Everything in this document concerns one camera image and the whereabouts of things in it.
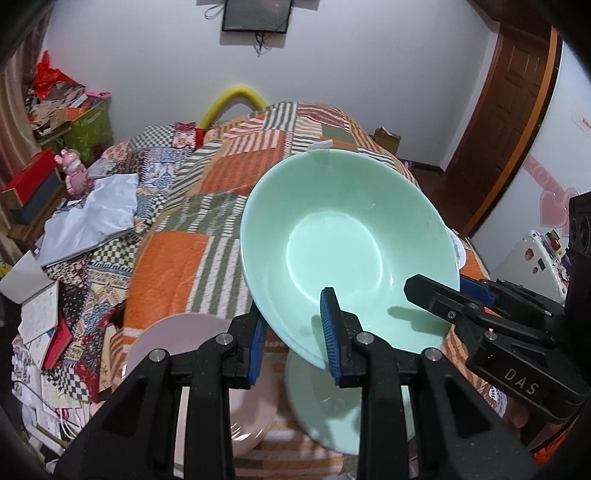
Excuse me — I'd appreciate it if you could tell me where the green storage box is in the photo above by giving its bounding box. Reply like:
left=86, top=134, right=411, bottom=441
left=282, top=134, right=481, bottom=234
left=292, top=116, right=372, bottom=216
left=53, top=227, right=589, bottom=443
left=67, top=99, right=114, bottom=153

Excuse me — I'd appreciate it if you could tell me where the open notebook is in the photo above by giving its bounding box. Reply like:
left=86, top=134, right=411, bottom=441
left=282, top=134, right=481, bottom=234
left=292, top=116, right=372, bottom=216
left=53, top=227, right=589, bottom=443
left=0, top=249, right=61, bottom=344

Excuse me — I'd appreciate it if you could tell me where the wooden door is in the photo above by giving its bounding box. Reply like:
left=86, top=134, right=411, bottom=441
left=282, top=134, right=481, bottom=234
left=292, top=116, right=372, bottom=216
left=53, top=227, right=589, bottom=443
left=443, top=23, right=561, bottom=236

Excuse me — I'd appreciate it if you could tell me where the striped curtain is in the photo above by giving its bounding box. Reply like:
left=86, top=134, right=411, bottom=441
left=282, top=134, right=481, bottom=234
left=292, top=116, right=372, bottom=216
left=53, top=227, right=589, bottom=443
left=0, top=9, right=51, bottom=264

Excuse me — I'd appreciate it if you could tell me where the white cable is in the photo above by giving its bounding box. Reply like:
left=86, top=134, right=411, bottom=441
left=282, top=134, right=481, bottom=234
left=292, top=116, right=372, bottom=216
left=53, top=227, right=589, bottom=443
left=41, top=406, right=88, bottom=446

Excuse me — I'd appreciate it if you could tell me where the yellow foam tube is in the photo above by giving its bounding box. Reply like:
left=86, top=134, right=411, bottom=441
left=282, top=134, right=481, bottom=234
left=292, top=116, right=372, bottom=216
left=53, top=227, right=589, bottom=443
left=198, top=85, right=269, bottom=132

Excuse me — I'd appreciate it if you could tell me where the pale plastic bag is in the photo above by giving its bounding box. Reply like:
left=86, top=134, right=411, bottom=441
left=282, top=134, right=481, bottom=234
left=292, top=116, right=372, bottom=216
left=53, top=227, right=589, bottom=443
left=36, top=173, right=139, bottom=268

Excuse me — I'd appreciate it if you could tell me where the red box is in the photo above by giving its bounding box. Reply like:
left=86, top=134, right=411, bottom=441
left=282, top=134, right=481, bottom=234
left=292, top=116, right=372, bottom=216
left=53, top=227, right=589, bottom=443
left=0, top=150, right=58, bottom=206

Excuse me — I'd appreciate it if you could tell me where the green bowl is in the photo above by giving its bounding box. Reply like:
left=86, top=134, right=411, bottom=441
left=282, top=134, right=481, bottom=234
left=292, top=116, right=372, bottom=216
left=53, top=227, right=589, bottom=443
left=239, top=152, right=461, bottom=372

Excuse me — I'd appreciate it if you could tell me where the white plate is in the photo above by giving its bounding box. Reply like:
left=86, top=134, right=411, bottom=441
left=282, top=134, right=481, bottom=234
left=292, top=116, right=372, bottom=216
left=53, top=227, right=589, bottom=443
left=445, top=226, right=466, bottom=268

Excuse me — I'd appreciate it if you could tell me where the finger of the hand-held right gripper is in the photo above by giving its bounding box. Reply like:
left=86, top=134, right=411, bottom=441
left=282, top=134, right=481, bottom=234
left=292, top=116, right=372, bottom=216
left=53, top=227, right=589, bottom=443
left=403, top=274, right=497, bottom=344
left=458, top=276, right=504, bottom=308

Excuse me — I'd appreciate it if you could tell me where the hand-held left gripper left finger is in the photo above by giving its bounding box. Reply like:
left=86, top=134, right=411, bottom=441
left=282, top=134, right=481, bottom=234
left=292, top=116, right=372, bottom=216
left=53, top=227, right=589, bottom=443
left=48, top=302, right=269, bottom=480

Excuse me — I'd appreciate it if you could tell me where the person's right hand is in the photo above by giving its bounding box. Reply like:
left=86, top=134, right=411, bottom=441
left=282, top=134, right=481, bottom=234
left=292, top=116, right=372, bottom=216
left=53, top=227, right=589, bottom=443
left=501, top=399, right=555, bottom=450

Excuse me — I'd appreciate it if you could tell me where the mauve plate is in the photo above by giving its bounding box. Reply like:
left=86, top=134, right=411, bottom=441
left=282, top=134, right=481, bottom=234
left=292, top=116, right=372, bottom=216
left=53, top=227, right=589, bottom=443
left=126, top=313, right=278, bottom=457

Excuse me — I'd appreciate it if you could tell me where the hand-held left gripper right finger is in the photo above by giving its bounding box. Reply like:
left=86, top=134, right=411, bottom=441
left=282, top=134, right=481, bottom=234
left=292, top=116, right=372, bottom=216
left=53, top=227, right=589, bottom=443
left=320, top=287, right=539, bottom=480

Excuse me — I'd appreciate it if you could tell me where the patchwork quilt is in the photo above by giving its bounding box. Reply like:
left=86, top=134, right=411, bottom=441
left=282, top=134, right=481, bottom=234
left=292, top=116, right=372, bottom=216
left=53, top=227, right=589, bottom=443
left=11, top=102, right=509, bottom=480

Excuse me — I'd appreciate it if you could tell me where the cardboard box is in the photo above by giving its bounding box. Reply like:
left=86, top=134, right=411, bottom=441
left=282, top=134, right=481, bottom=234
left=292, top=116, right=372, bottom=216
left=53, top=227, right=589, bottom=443
left=373, top=127, right=402, bottom=153

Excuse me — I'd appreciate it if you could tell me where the pink heart wall sticker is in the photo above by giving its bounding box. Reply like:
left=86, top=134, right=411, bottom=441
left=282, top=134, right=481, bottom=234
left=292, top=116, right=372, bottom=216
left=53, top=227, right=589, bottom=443
left=524, top=154, right=583, bottom=238

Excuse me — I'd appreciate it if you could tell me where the white sticker-covered case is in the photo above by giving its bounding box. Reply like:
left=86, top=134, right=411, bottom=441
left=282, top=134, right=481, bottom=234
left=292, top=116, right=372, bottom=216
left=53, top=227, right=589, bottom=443
left=492, top=229, right=571, bottom=305

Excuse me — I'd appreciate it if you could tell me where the red book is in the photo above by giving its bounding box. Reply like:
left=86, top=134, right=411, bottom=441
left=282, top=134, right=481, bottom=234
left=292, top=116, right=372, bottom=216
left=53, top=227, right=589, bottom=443
left=41, top=316, right=74, bottom=370

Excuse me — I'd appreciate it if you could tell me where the pink toy figure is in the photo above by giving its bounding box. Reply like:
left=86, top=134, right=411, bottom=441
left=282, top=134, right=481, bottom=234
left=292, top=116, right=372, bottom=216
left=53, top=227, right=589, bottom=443
left=54, top=148, right=95, bottom=200

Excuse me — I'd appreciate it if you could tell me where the wall-mounted screen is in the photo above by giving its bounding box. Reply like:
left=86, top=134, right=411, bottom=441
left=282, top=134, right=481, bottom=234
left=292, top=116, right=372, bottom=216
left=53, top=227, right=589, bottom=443
left=222, top=0, right=295, bottom=34

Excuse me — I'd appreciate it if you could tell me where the green plate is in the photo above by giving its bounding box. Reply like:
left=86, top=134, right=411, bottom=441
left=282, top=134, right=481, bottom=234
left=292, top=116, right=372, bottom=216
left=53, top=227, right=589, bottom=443
left=284, top=351, right=416, bottom=455

